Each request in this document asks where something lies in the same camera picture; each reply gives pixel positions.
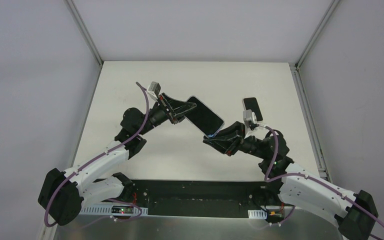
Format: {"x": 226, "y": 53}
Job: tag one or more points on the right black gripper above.
{"x": 237, "y": 141}

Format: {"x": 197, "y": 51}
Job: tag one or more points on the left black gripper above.
{"x": 167, "y": 109}

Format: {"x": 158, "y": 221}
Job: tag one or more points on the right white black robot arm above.
{"x": 354, "y": 214}

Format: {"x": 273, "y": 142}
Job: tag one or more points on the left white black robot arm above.
{"x": 65, "y": 193}

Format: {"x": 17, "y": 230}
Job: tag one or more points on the black phone with pink edge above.
{"x": 251, "y": 103}

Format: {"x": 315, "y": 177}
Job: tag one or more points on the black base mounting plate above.
{"x": 209, "y": 199}

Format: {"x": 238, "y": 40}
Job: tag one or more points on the right circuit board orange connector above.
{"x": 274, "y": 216}

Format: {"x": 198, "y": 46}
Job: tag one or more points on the left green circuit board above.
{"x": 120, "y": 210}

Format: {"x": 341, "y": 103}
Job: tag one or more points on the shiny metal front panel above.
{"x": 300, "y": 226}

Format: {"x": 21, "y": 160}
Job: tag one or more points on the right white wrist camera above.
{"x": 250, "y": 120}

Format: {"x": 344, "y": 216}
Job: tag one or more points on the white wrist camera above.
{"x": 250, "y": 120}
{"x": 153, "y": 90}

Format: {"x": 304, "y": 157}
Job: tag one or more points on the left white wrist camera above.
{"x": 153, "y": 90}

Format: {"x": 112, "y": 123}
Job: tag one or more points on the right white slotted cable duct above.
{"x": 257, "y": 214}

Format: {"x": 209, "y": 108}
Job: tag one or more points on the white slotted cable duct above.
{"x": 105, "y": 210}
{"x": 257, "y": 214}

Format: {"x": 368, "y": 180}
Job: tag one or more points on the right aluminium frame rail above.
{"x": 328, "y": 73}

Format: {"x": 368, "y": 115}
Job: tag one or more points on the aluminium frame rail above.
{"x": 84, "y": 103}
{"x": 328, "y": 73}

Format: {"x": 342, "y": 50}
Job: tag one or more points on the left white slotted cable duct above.
{"x": 105, "y": 210}

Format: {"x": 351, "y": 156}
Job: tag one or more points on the left aluminium frame rail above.
{"x": 84, "y": 103}

